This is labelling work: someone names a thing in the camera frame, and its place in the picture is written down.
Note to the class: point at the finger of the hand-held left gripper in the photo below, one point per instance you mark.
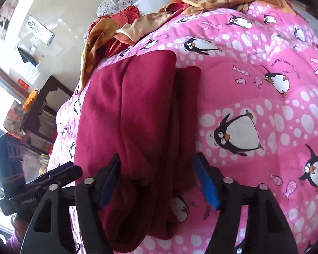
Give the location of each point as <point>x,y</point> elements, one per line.
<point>61,173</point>

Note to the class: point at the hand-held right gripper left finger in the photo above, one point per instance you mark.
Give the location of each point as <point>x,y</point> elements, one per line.
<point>108,185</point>

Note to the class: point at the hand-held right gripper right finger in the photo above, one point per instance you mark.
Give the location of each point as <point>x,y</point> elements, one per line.
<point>206,182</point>

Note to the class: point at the dark red sweater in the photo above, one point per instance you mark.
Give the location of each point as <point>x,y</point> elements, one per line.
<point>137,111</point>

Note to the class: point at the person's left forearm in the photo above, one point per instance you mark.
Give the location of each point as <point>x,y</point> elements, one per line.
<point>16,239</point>

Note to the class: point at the row of books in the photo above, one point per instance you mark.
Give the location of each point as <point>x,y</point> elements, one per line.
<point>46,123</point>

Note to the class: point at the yellow plastic basket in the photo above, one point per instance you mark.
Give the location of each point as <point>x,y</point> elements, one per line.
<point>31,99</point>

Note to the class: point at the black wooden cabinet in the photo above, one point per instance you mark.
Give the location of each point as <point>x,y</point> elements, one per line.
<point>53,84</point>

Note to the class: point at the pink penguin print blanket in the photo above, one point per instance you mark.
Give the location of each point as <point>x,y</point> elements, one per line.
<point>254,90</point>

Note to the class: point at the dark hanging cloth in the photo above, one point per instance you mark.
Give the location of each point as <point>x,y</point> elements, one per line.
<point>27,55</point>

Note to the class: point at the white eye chart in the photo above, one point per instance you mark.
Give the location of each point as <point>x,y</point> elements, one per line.
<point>39,29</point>

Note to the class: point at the orange red striped cloth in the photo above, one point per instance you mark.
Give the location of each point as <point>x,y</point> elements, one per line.
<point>137,29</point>

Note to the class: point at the red heart-shaped frilled pillow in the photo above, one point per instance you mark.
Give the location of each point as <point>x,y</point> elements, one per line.
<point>127,16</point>

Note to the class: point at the red wall sign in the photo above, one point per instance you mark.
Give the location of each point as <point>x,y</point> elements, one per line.
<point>23,84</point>

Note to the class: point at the wall poster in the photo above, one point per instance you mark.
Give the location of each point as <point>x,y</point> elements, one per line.
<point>6,16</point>

